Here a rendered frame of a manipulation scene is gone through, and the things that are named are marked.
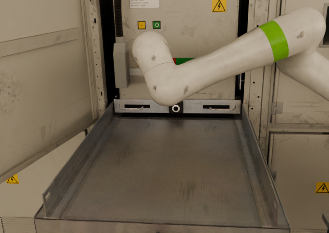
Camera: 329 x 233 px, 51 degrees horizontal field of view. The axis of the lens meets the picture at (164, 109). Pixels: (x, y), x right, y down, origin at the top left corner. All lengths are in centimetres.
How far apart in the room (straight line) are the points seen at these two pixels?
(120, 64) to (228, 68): 51
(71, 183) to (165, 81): 40
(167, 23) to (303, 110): 65
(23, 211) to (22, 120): 76
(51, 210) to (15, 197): 90
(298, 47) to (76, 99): 84
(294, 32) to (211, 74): 25
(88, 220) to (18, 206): 100
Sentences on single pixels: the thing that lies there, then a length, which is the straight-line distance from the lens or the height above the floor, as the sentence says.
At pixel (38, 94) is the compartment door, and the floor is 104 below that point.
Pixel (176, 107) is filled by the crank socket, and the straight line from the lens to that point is 145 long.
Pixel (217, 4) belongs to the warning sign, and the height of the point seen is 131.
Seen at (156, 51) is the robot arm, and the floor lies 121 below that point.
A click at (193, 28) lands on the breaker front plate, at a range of 142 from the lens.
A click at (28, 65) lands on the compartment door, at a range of 121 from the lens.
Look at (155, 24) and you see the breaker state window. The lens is 143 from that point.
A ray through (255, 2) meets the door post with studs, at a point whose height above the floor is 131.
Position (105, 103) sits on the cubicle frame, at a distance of 150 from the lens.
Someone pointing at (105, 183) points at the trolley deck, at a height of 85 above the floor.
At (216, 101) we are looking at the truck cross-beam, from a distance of 147.
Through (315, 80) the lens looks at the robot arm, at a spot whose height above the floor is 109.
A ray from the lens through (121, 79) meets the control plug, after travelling 137.
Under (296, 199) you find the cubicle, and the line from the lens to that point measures 167.
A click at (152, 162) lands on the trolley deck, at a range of 113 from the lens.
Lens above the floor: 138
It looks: 20 degrees down
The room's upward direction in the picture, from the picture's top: 1 degrees counter-clockwise
